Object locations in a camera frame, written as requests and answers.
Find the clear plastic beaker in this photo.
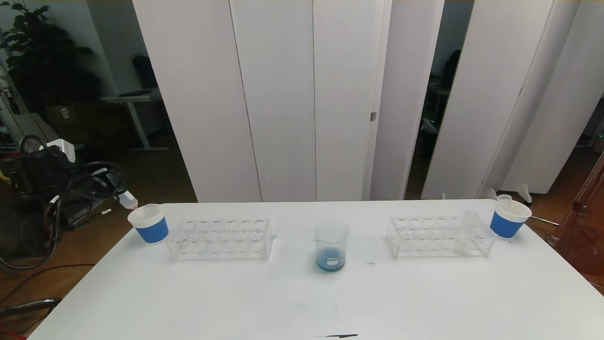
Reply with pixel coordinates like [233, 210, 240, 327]
[314, 220, 350, 273]

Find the clear acrylic test tube rack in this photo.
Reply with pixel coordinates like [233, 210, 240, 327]
[168, 216, 276, 261]
[386, 215, 495, 259]

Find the test tube with yellowish pigment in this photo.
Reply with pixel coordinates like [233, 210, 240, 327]
[454, 211, 478, 255]

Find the white folding partition screen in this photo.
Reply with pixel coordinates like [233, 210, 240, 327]
[133, 0, 445, 203]
[420, 0, 581, 201]
[500, 0, 604, 195]

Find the blue banded white paper cup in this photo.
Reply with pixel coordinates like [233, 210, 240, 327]
[127, 203, 169, 245]
[489, 199, 532, 239]

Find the white standing desk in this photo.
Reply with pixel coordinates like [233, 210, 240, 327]
[103, 91, 169, 153]

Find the black backpack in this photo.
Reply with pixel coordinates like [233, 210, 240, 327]
[133, 53, 160, 90]

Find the brown cardboard box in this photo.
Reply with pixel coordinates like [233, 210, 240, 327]
[45, 104, 107, 127]

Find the white machine base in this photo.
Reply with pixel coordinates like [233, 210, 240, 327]
[0, 71, 86, 152]

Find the green potted plant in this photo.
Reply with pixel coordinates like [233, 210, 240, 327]
[0, 0, 101, 116]

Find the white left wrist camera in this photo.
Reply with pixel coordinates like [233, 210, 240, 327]
[43, 139, 77, 164]

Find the black floor cable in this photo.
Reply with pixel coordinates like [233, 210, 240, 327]
[0, 263, 96, 304]

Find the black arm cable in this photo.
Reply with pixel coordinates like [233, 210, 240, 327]
[0, 203, 59, 271]

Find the black camera cable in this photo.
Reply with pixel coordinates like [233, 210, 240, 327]
[19, 135, 126, 194]

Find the metal frame stand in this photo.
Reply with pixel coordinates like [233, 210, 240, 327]
[547, 151, 604, 289]

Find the metal chair frame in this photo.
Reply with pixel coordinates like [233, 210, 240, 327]
[0, 297, 63, 340]

